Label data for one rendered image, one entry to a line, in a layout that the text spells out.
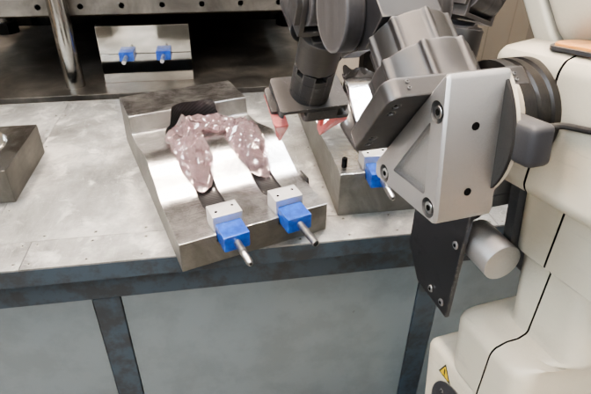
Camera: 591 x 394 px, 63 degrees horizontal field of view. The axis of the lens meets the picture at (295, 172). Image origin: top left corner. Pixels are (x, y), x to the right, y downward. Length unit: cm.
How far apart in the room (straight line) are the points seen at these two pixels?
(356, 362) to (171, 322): 44
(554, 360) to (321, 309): 55
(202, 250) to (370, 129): 47
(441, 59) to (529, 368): 35
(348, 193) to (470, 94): 56
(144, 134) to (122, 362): 47
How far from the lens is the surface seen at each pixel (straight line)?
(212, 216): 77
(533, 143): 35
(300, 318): 105
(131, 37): 158
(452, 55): 38
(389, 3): 41
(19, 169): 110
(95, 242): 90
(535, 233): 55
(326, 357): 116
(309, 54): 62
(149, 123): 108
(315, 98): 67
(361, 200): 90
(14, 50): 210
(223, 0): 155
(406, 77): 35
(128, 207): 97
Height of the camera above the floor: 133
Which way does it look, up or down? 31 degrees down
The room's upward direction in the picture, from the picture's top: 1 degrees clockwise
